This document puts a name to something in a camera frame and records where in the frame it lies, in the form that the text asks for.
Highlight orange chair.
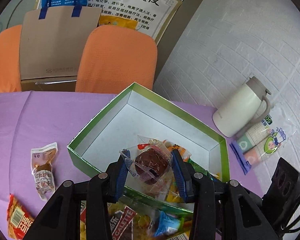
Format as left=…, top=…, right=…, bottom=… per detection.
left=75, top=25, right=158, bottom=94
left=0, top=25, right=22, bottom=93

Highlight clear pack brown pastry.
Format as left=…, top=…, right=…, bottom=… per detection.
left=120, top=141, right=172, bottom=185

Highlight red orange snack pack barcode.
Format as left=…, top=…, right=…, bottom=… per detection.
left=7, top=194, right=34, bottom=239

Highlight right orange chair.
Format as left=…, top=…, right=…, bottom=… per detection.
left=75, top=25, right=158, bottom=94

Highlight paper cups in plastic bag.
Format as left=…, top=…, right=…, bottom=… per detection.
left=230, top=102, right=297, bottom=175

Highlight galette chips bag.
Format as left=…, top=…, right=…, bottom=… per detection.
left=80, top=199, right=156, bottom=240

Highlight white poster chinese text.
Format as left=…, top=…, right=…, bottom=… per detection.
left=88, top=0, right=181, bottom=43

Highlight green cardboard box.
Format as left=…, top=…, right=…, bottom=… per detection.
left=67, top=82, right=230, bottom=214

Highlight left orange chair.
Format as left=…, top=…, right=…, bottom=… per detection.
left=0, top=25, right=22, bottom=93

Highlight blue candy wrapper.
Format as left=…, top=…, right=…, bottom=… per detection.
left=154, top=211, right=184, bottom=237

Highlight brown paper bag blue handles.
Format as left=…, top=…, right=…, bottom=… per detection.
left=19, top=0, right=101, bottom=80

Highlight white thermos jug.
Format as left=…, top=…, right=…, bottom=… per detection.
left=212, top=76, right=271, bottom=138

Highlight clear brown meat snack pack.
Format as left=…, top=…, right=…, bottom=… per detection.
left=31, top=142, right=58, bottom=201

